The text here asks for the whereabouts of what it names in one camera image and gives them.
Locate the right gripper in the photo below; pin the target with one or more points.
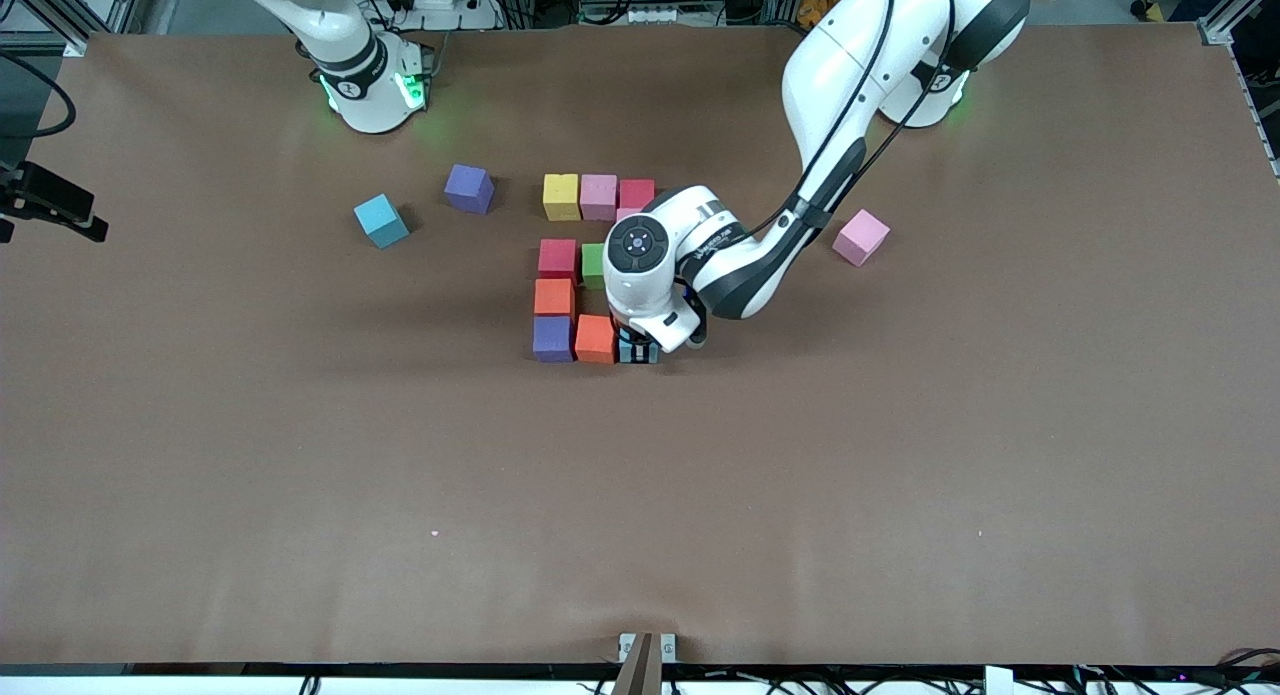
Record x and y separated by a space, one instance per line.
58 192

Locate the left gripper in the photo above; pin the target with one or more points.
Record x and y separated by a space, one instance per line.
629 337

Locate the cyan foam block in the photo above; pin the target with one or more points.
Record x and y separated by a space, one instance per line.
381 221
650 355

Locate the orange foam block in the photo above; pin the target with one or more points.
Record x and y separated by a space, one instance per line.
596 339
555 298

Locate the purple foam block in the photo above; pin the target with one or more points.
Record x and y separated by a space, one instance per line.
553 339
469 188

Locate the green foam block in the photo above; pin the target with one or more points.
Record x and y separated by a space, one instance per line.
593 267

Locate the red foam block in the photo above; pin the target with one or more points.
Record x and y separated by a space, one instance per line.
637 193
558 259

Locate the yellow foam block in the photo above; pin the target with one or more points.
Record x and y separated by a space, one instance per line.
561 196

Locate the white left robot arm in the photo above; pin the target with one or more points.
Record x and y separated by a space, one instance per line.
860 75

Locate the brown paper table cover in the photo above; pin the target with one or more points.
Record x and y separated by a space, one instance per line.
600 525

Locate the orange snack bag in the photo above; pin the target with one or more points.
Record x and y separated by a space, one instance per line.
822 0

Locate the metal table edge bracket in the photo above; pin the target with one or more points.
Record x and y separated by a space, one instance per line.
647 655

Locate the aluminium table edge rail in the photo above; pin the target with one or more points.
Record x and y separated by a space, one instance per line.
1262 125

